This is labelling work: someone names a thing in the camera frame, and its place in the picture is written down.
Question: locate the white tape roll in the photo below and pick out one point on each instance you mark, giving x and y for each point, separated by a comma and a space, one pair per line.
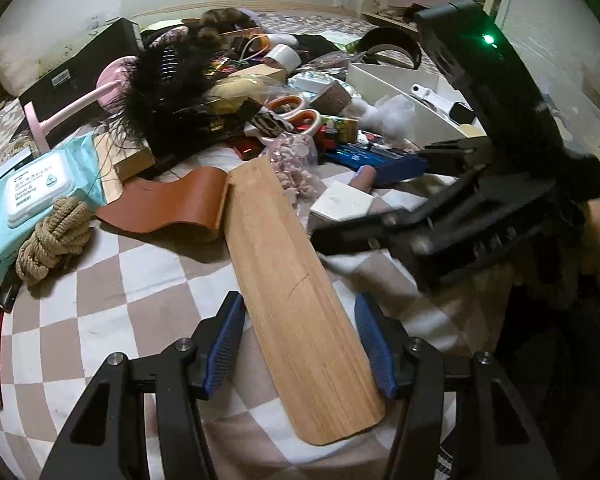
282, 57

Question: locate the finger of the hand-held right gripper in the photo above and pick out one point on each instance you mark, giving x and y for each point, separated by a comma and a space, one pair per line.
455, 152
360, 232

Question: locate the white fluffy pillow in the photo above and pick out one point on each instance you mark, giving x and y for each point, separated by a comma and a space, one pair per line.
10, 65

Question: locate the zebra striped hair clip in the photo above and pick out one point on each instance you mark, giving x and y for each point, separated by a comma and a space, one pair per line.
270, 122

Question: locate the black white sun visor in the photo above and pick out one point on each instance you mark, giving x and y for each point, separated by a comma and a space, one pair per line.
385, 42

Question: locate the yellow sponge in clear bag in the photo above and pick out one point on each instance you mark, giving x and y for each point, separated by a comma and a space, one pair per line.
240, 92

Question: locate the long bamboo board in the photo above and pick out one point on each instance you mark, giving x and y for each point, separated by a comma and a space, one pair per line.
300, 300

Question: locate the black feather duster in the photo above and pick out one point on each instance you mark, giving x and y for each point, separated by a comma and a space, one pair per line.
170, 95

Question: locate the white orange scissors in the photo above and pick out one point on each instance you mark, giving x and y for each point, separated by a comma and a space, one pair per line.
300, 115

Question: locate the white mesh bath pouf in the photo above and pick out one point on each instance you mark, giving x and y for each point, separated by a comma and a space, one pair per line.
390, 115

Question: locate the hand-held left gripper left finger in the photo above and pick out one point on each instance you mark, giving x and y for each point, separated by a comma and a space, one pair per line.
225, 345

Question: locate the teal wet wipes pack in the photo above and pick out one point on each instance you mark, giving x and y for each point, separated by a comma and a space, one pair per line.
35, 190

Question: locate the black cloth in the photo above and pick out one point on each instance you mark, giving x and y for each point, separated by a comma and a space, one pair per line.
312, 44

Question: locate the brown plush toy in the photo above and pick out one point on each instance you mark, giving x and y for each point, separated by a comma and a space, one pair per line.
227, 22

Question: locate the white cardboard box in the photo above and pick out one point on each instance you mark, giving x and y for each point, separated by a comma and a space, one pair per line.
405, 80

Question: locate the brown leather wallet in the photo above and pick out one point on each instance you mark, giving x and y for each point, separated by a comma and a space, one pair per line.
170, 205

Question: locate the white charger block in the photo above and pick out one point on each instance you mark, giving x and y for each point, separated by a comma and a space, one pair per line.
340, 205

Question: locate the green tissue pack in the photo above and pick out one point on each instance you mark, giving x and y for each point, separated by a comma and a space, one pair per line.
345, 39

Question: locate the blue foil packet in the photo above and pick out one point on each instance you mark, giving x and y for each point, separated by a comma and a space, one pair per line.
380, 160

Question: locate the red lighter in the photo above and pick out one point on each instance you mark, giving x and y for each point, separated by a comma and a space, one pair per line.
247, 147

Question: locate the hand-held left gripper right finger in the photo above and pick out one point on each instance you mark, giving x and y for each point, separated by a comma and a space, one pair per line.
375, 345

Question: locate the checkered bed sheet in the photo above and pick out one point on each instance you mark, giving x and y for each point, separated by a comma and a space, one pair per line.
145, 310

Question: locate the pink hand mirror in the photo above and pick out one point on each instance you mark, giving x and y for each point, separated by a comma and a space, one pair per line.
65, 115

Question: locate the thick wooden block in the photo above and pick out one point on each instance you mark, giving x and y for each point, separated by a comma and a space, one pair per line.
130, 160

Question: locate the green yellow small box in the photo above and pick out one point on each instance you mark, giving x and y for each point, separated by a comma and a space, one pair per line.
342, 127

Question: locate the black cardboard box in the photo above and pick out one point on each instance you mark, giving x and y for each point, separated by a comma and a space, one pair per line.
75, 75

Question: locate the bag of pink beads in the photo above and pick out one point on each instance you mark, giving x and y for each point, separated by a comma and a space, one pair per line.
297, 170

